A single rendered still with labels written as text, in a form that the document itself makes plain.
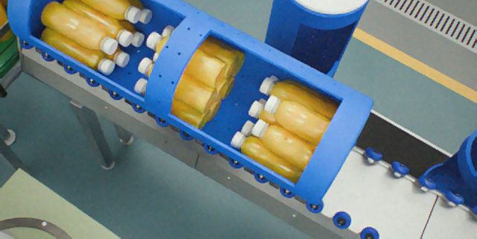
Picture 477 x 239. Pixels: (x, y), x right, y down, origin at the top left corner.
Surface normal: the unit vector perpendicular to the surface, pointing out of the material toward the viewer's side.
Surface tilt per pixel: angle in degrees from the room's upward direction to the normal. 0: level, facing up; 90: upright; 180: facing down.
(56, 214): 1
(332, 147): 28
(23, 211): 1
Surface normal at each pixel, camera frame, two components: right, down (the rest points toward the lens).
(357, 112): 0.19, -0.62
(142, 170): 0.07, -0.45
